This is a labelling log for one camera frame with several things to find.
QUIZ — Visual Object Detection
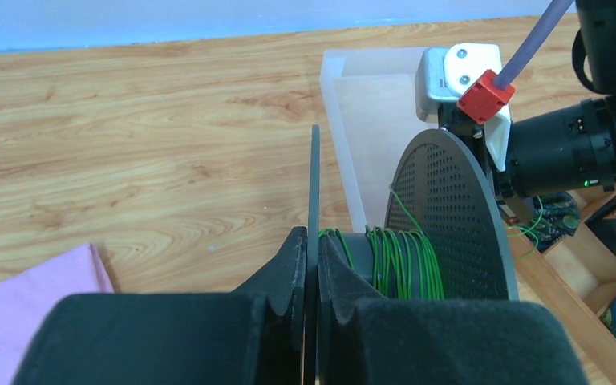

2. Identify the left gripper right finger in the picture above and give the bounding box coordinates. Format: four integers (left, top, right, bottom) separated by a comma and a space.
318, 238, 587, 384

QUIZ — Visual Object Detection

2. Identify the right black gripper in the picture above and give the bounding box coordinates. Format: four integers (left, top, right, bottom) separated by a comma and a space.
438, 103, 534, 224

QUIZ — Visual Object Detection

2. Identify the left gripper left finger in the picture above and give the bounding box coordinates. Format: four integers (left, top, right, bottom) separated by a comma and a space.
14, 227, 306, 384

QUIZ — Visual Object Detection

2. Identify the green wire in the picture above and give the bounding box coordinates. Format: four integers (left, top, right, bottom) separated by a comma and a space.
317, 183, 545, 300

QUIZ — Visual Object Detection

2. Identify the dark grey perforated spool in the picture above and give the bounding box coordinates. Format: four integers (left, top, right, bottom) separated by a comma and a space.
302, 129, 518, 384

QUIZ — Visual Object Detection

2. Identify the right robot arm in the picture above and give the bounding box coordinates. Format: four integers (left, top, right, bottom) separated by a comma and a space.
416, 1, 616, 222

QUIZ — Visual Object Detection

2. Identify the translucent plastic tray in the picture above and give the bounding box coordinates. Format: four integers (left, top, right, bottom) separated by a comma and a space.
320, 47, 437, 232

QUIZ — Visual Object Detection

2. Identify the wooden compartment tray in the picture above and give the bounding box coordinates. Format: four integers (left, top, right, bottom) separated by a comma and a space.
507, 188, 616, 384

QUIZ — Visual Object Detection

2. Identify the pink cloth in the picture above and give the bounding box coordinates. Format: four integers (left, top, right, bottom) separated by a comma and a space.
0, 244, 114, 384

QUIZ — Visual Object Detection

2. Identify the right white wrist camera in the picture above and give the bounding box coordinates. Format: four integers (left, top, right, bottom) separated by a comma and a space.
415, 43, 512, 172

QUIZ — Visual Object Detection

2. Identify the coiled cable blue green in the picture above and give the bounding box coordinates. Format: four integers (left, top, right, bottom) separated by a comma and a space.
530, 192, 581, 252

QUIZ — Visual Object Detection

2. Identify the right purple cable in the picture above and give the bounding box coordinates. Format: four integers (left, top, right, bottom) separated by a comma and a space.
493, 0, 576, 91

